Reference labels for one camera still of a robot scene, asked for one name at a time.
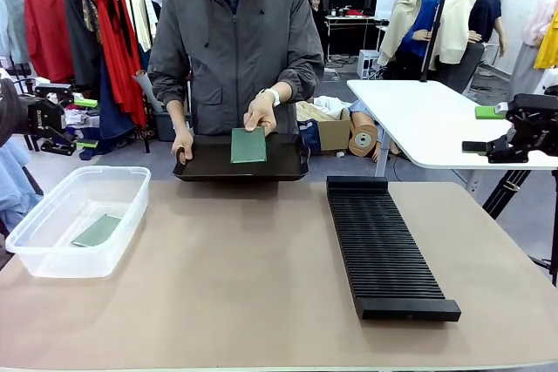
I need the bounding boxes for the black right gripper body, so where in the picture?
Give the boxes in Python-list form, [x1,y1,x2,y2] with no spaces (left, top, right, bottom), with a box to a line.
[507,93,558,154]

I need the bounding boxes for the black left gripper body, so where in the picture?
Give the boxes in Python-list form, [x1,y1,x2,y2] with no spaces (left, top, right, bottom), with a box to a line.
[25,100,68,136]

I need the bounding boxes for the black tray with handles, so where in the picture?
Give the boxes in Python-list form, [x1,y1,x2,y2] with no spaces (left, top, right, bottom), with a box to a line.
[173,132,311,184]

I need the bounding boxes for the green PCB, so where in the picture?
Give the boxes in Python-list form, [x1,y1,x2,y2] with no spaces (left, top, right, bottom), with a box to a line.
[229,126,269,165]
[71,213,124,248]

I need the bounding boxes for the person's left forearm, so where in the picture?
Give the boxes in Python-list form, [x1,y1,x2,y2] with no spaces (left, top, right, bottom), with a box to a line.
[261,69,326,106]

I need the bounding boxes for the person's right forearm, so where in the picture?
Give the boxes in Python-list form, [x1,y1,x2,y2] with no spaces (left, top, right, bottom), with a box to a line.
[146,62,195,140]

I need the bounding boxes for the person's right hand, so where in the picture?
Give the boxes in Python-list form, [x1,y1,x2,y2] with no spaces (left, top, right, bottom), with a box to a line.
[171,129,195,167]

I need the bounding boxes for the person's left hand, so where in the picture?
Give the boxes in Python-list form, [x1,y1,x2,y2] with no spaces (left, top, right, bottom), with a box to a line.
[242,91,280,137]

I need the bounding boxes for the dark blue garment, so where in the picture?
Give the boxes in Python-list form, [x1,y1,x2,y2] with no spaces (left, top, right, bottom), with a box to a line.
[80,57,140,159]

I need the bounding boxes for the white table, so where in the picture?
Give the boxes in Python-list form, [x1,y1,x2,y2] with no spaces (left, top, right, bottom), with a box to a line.
[346,78,558,171]

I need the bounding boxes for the grey skirt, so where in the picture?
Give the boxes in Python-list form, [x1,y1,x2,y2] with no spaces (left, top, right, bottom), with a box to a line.
[505,40,550,103]

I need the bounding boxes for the black tripod stand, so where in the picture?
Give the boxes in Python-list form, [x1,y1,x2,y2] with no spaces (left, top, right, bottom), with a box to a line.
[481,169,558,287]

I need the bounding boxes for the long red dress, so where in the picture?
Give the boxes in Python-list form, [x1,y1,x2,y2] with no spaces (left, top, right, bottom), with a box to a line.
[93,0,147,127]

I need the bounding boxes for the grey paper roll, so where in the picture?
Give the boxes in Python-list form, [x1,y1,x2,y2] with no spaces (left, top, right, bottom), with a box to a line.
[133,69,154,108]

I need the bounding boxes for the black garment on hanger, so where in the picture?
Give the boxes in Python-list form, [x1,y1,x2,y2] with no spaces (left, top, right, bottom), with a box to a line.
[64,0,104,94]

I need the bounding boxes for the light blue fabric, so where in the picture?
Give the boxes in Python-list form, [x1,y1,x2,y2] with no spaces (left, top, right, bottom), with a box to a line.
[0,140,44,227]

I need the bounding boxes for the black bin with rolls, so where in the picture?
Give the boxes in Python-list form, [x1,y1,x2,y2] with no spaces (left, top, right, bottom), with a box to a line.
[154,110,193,142]

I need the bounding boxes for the red shirt on hanger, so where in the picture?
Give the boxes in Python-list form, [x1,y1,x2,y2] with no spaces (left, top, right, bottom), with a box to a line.
[24,0,75,85]

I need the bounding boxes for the yellow garment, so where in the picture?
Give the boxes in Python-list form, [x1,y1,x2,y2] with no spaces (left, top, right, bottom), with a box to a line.
[534,0,558,71]

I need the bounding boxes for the mannequin in cream jacket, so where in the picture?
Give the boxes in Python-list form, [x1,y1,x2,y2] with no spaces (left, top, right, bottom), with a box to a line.
[429,0,507,94]

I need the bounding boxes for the cream garment on hanger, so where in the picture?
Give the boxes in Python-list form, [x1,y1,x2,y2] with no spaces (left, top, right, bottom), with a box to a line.
[128,0,159,53]

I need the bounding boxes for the black tripod pole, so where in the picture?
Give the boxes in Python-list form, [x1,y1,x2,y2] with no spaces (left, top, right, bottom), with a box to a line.
[420,0,453,84]

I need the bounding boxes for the grey shirt on hanger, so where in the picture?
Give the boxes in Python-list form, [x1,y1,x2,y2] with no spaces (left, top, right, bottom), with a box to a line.
[0,0,30,66]

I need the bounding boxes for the pink fluffy garment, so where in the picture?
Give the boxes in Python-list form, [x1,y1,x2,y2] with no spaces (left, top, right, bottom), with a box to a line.
[521,0,558,46]

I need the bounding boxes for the brown cardboard roll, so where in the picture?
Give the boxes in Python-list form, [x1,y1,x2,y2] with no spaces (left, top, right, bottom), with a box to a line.
[347,111,381,160]

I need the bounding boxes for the mannequin in beige coat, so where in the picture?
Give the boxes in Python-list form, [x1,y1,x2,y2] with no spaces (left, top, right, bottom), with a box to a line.
[377,0,450,81]

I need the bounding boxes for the clear plastic box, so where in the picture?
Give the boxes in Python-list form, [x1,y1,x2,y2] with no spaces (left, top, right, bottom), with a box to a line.
[4,166,153,280]

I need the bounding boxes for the white cube shelf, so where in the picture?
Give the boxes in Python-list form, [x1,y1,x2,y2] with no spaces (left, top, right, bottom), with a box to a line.
[357,49,381,79]

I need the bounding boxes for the black slotted PCB rack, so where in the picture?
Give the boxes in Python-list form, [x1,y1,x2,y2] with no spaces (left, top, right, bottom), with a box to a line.
[325,175,462,323]

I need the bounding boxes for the open cardboard box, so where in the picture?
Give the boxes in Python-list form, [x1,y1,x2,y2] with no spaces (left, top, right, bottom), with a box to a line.
[296,100,352,153]

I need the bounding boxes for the white board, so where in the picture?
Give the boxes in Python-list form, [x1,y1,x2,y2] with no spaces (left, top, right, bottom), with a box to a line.
[374,0,398,23]

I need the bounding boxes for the person in grey jacket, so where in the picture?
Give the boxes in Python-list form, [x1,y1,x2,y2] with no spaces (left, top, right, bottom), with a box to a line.
[146,0,326,138]

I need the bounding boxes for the background table with red items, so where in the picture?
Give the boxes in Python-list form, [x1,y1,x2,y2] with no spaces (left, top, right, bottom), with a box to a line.
[324,5,377,57]

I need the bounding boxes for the white wristband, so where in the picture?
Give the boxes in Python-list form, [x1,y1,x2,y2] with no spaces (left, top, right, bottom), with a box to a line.
[256,87,282,107]

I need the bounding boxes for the seated person in black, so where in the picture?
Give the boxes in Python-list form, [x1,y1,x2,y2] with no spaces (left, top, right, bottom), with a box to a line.
[308,0,329,57]

